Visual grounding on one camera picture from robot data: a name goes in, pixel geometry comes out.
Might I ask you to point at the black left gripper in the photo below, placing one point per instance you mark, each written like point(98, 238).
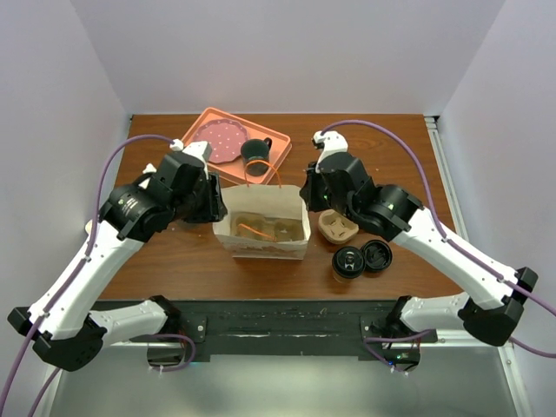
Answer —
point(215, 208)

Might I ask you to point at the pink polka dot plate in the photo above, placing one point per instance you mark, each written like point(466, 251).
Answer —
point(225, 137)

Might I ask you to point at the salmon pink serving tray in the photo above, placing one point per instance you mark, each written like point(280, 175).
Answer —
point(233, 171)

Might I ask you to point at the dark green mug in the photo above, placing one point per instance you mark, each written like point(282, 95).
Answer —
point(253, 152)

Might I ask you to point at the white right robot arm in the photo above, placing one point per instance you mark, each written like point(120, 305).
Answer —
point(491, 302)

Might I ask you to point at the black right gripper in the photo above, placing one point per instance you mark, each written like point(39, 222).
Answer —
point(307, 190)

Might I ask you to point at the white rectangular plate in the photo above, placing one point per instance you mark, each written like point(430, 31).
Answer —
point(88, 227)

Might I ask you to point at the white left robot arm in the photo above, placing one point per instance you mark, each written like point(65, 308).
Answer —
point(67, 332)

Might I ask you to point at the beige pulp cup carrier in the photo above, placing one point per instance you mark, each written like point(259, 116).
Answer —
point(336, 228)

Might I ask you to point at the black mounting base plate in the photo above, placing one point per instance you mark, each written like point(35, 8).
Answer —
point(296, 328)

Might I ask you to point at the cream paper gift bag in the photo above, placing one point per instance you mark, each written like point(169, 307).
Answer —
point(278, 201)

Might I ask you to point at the black plastic cup lid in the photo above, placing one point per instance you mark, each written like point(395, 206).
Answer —
point(348, 263)

